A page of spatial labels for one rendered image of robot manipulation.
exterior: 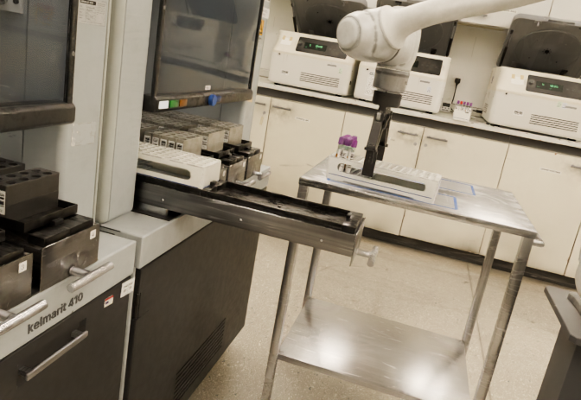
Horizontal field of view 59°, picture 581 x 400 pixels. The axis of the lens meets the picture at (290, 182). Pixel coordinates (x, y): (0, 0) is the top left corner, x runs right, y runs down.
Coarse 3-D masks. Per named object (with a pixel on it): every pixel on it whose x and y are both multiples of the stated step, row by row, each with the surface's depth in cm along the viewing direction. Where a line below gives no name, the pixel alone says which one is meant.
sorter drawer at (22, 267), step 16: (0, 256) 67; (16, 256) 69; (32, 256) 71; (0, 272) 66; (16, 272) 69; (0, 288) 67; (16, 288) 70; (0, 304) 68; (16, 304) 71; (0, 320) 66; (16, 320) 65
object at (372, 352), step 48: (336, 192) 134; (384, 192) 135; (480, 192) 156; (528, 240) 123; (288, 288) 143; (480, 288) 171; (288, 336) 160; (336, 336) 165; (384, 336) 170; (432, 336) 175; (384, 384) 144; (432, 384) 148; (480, 384) 134
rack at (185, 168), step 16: (144, 144) 122; (144, 160) 122; (160, 160) 113; (176, 160) 114; (192, 160) 115; (208, 160) 118; (160, 176) 114; (176, 176) 121; (192, 176) 111; (208, 176) 114
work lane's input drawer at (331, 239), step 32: (160, 192) 112; (192, 192) 111; (224, 192) 117; (256, 192) 119; (224, 224) 110; (256, 224) 108; (288, 224) 106; (320, 224) 105; (352, 224) 105; (352, 256) 103
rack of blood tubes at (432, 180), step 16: (336, 160) 138; (352, 160) 138; (336, 176) 139; (352, 176) 138; (368, 176) 140; (384, 176) 144; (400, 176) 133; (416, 176) 132; (432, 176) 136; (400, 192) 134; (416, 192) 132; (432, 192) 131
